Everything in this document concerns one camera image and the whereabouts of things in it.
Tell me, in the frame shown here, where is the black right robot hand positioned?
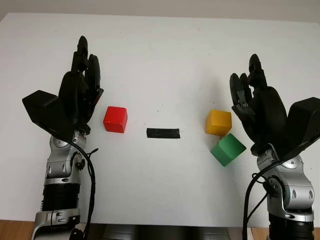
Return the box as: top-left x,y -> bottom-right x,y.
229,53 -> 288,156

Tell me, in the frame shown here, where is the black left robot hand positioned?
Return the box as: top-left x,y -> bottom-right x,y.
58,35 -> 105,135

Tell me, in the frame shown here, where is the red cube block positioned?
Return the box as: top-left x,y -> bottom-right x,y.
102,106 -> 129,134

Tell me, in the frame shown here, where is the yellow cube block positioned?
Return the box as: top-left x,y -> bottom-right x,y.
204,109 -> 233,137

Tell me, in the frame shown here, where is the green cube block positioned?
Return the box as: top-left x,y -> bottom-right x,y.
210,133 -> 247,167

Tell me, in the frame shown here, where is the black tape strip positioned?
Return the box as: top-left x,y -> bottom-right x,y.
145,127 -> 181,140

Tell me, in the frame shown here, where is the dark robot torso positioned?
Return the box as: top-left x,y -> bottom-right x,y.
103,224 -> 230,240

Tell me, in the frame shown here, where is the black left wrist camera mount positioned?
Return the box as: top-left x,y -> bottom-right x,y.
21,90 -> 76,137

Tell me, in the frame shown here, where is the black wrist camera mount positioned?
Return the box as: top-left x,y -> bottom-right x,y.
21,90 -> 76,137
277,96 -> 320,161

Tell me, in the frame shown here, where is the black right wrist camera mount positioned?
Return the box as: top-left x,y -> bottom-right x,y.
277,96 -> 320,161

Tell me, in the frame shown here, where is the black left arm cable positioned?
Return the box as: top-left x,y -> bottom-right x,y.
72,139 -> 100,240

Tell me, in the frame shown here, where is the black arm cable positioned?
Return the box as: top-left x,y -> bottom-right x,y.
72,139 -> 100,240
241,159 -> 283,240

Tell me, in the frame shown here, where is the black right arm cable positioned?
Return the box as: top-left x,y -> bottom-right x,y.
241,159 -> 283,240

